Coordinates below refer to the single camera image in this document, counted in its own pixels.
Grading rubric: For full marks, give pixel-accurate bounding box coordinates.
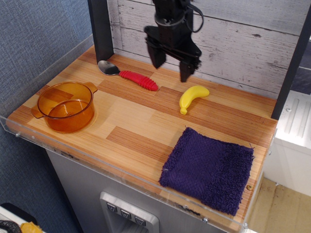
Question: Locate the white ribbed metal box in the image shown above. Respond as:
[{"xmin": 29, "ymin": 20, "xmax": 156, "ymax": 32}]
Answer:
[{"xmin": 276, "ymin": 91, "xmax": 311, "ymax": 149}]

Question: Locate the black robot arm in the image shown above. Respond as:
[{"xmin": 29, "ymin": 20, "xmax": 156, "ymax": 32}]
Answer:
[{"xmin": 144, "ymin": 0, "xmax": 204, "ymax": 83}]

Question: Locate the purple folded towel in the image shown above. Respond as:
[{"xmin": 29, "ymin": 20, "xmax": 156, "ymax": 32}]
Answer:
[{"xmin": 159, "ymin": 127, "xmax": 254, "ymax": 216}]

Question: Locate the red handled metal spoon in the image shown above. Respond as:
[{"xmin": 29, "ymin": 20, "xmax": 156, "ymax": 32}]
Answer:
[{"xmin": 98, "ymin": 60, "xmax": 158, "ymax": 91}]

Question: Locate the yellow toy banana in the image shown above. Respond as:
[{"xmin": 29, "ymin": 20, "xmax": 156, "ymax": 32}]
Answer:
[{"xmin": 179, "ymin": 85, "xmax": 210, "ymax": 115}]

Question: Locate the clear acrylic table guard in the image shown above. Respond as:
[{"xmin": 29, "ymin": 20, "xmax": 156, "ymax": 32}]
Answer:
[{"xmin": 1, "ymin": 48, "xmax": 277, "ymax": 233}]

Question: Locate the silver cabinet with button panel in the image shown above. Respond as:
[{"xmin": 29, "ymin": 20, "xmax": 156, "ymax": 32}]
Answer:
[{"xmin": 47, "ymin": 150, "xmax": 221, "ymax": 233}]

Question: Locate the amber transparent plastic pot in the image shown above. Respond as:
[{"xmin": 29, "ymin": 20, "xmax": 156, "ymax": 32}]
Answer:
[{"xmin": 31, "ymin": 82, "xmax": 98, "ymax": 133}]

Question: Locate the black right frame post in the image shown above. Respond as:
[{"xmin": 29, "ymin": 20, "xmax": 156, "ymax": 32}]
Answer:
[{"xmin": 271, "ymin": 7, "xmax": 311, "ymax": 120}]

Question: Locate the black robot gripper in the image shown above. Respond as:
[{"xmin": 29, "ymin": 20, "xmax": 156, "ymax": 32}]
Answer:
[{"xmin": 144, "ymin": 20, "xmax": 202, "ymax": 83}]

